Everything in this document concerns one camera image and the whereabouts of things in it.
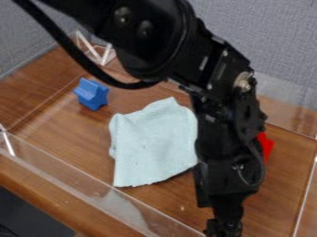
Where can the clear acrylic front barrier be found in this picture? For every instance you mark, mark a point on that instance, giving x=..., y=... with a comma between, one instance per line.
x=81, y=201

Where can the blue star-shaped block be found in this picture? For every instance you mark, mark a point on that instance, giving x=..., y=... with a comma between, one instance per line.
x=92, y=94

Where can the light blue cloth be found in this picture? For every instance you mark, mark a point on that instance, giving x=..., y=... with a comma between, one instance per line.
x=152, y=143

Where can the clear acrylic barrier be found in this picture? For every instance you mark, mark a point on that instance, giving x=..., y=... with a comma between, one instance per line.
x=305, y=197
x=81, y=201
x=289, y=103

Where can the clear acrylic right barrier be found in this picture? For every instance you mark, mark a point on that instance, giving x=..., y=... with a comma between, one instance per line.
x=305, y=197

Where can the red object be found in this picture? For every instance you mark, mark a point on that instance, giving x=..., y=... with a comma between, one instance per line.
x=267, y=145

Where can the clear acrylic corner bracket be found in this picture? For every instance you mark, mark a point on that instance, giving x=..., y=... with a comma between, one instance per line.
x=100, y=54

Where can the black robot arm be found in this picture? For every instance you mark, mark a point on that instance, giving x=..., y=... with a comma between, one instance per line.
x=164, y=44

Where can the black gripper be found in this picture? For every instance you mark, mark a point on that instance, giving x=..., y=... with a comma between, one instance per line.
x=223, y=181

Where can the clear acrylic back barrier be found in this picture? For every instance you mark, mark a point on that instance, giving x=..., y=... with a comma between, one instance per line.
x=289, y=103

